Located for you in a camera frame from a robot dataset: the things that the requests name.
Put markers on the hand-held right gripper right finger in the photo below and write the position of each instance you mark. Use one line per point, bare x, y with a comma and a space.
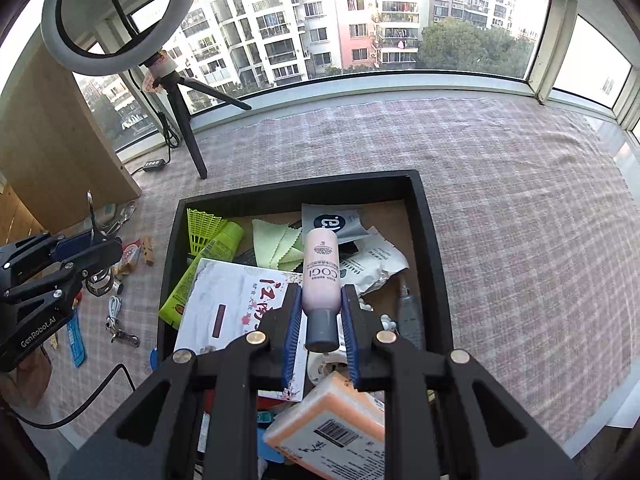
350, 345

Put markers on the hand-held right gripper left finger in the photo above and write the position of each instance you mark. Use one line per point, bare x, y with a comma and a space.
292, 340

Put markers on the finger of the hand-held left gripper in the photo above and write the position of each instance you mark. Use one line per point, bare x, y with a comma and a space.
100, 252
72, 245

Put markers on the coffee creamer packet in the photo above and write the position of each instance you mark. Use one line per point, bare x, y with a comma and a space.
131, 257

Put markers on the blue face mask packet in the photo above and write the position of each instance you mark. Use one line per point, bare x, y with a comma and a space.
76, 340

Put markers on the pink bottle grey cap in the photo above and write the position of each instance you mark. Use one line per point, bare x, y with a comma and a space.
320, 280

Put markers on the orange white tissue pack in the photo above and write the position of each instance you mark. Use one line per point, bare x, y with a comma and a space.
325, 425

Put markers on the black storage tray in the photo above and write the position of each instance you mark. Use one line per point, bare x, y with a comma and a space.
432, 260

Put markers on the white power adapter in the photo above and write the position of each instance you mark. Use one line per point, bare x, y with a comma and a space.
325, 367

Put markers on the wooden clothespin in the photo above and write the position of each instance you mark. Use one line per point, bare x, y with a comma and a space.
150, 252
144, 251

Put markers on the clear plastic spoon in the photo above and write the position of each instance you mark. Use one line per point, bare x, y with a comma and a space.
127, 211

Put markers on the grey pen-shaped device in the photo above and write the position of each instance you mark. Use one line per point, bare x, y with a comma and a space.
410, 315

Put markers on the wooden slat panel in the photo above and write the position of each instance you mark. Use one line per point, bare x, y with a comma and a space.
12, 215

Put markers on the white cardboard box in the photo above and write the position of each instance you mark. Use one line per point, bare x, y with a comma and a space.
235, 300

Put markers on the white crumpled packet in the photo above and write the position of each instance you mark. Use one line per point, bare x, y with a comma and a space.
380, 260

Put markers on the green cleaning cloth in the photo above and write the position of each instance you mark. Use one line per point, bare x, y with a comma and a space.
275, 245

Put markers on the large wooden board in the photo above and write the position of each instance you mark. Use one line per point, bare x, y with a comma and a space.
50, 150

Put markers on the green squeeze tube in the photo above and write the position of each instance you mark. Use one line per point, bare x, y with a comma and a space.
200, 275

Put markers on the blue plastic item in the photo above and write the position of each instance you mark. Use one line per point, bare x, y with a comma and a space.
270, 440

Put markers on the yellow-green plastic shuttlecock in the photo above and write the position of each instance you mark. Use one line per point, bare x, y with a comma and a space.
202, 227

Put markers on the dark grey logo packet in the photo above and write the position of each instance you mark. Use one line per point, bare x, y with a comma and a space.
332, 222

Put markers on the pink paper tag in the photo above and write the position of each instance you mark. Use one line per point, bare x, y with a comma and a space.
157, 72

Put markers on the green trees outside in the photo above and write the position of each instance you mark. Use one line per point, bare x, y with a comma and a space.
465, 45

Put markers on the white window frame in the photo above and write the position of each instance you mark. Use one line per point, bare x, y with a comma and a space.
542, 35

